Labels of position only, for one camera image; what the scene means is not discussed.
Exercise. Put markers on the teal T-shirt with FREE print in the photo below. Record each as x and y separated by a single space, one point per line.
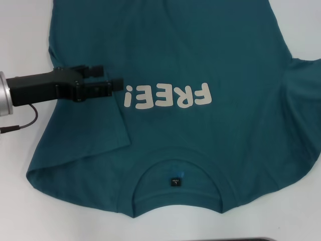
175 50

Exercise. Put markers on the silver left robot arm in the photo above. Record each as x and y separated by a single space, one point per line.
5 95

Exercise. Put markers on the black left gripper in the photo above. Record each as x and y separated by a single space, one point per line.
37 88

